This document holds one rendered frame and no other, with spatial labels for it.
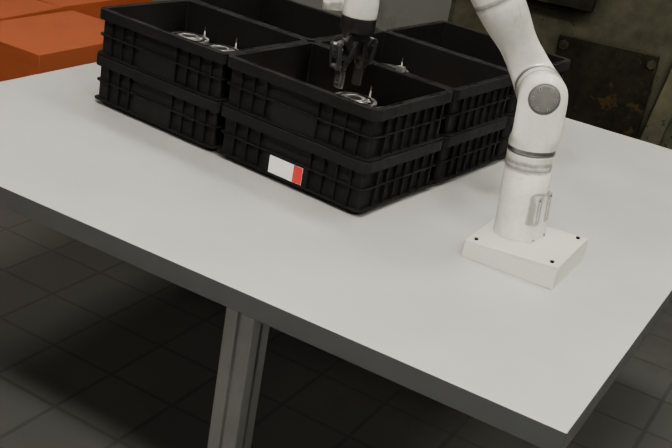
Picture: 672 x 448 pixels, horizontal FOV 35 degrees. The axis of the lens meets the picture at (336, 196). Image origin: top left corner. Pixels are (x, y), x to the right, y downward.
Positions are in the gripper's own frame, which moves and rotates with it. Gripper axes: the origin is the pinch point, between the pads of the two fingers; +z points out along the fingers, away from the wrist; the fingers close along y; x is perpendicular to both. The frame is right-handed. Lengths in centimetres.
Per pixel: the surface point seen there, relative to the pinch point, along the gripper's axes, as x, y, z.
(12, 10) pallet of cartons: 215, 64, 46
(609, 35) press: 27, 190, 12
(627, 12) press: 23, 191, 3
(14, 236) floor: 124, 6, 92
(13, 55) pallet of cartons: 173, 36, 49
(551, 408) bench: -82, -45, 21
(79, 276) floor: 92, 7, 91
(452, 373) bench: -67, -50, 21
